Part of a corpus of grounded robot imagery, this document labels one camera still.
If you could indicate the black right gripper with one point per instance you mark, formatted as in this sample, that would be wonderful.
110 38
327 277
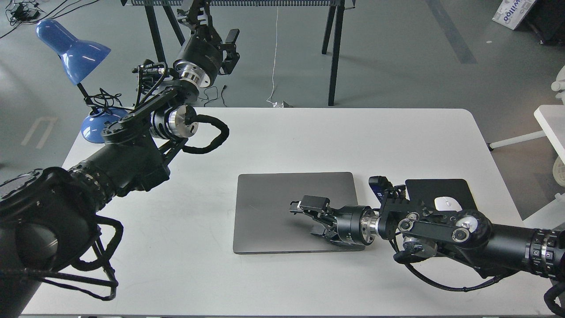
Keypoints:
350 224

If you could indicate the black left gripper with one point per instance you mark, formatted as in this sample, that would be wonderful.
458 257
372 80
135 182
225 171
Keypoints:
202 59

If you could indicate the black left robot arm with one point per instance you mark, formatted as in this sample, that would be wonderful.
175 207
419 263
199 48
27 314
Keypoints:
51 232

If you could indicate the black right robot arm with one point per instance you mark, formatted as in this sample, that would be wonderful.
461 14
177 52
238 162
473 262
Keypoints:
417 232

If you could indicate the black mouse pad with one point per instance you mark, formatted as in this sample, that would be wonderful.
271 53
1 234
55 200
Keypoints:
427 190

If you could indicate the white computer mouse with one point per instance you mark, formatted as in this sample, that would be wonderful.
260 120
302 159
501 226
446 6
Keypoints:
447 204

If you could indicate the blue desk lamp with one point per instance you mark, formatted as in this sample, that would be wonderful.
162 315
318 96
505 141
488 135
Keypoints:
79 59

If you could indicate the white side table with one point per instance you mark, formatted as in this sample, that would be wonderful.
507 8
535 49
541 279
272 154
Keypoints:
551 118

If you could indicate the white cardboard box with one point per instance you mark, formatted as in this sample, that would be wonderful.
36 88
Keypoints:
511 13

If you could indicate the black trestle table frame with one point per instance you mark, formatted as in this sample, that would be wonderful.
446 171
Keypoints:
258 41

